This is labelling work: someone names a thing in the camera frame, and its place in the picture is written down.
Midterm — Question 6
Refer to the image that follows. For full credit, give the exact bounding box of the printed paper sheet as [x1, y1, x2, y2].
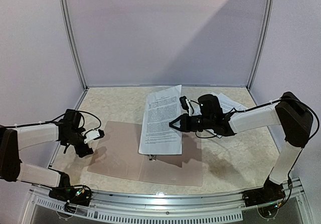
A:
[138, 85, 183, 155]

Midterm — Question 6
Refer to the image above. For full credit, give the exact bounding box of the translucent brown folder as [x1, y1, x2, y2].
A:
[88, 121, 203, 186]

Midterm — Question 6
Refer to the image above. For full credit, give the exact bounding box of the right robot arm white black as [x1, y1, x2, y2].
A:
[169, 92, 317, 202]

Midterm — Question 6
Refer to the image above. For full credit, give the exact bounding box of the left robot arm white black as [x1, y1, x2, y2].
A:
[1, 109, 93, 201]

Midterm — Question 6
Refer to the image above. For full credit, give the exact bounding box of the metal folder clip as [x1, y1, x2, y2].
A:
[148, 155, 157, 161]

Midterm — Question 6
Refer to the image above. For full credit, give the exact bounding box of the stack of printed papers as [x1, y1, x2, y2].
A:
[210, 92, 249, 139]

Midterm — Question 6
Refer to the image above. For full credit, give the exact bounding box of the perforated metal strip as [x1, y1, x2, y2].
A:
[30, 197, 244, 223]

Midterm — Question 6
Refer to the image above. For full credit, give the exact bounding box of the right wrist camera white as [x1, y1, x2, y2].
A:
[180, 96, 194, 116]

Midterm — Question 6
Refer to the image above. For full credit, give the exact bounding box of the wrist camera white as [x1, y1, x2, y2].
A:
[82, 129, 105, 144]
[180, 96, 194, 116]

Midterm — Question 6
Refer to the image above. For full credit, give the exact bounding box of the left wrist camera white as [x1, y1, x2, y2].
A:
[82, 129, 105, 144]

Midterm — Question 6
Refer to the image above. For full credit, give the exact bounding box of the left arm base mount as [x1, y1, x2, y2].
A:
[49, 185, 93, 207]

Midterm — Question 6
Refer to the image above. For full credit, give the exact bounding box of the aluminium front rail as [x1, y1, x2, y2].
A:
[28, 175, 307, 215]

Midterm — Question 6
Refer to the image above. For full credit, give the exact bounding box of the left aluminium frame post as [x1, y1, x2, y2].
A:
[56, 0, 88, 167]

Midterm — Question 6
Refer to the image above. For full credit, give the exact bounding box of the aluminium frame post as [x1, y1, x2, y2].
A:
[246, 0, 273, 91]
[56, 0, 88, 167]

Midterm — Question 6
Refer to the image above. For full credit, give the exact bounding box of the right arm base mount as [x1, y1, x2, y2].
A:
[242, 179, 293, 208]

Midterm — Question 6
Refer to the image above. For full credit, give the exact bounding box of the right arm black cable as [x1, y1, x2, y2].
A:
[185, 95, 317, 209]

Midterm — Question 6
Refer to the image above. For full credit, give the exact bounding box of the right aluminium frame post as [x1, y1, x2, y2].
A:
[246, 0, 273, 91]

